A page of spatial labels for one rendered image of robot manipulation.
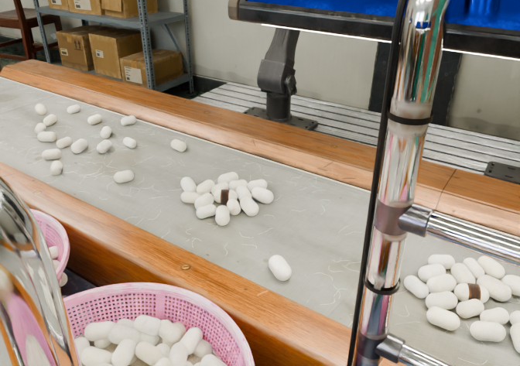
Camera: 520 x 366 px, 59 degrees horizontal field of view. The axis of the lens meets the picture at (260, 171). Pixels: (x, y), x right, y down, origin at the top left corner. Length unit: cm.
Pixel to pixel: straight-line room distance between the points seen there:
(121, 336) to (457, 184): 54
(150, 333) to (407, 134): 37
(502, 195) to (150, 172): 57
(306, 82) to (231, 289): 251
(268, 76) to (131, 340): 75
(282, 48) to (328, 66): 177
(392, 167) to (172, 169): 59
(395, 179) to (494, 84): 237
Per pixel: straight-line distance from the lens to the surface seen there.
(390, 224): 31
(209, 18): 330
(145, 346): 52
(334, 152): 83
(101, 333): 55
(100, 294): 56
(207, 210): 68
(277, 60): 112
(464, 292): 59
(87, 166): 88
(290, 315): 51
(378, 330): 37
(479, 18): 40
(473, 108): 271
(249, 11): 47
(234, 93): 140
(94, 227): 66
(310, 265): 61
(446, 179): 79
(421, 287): 58
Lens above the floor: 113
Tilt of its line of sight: 29 degrees down
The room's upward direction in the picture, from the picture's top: straight up
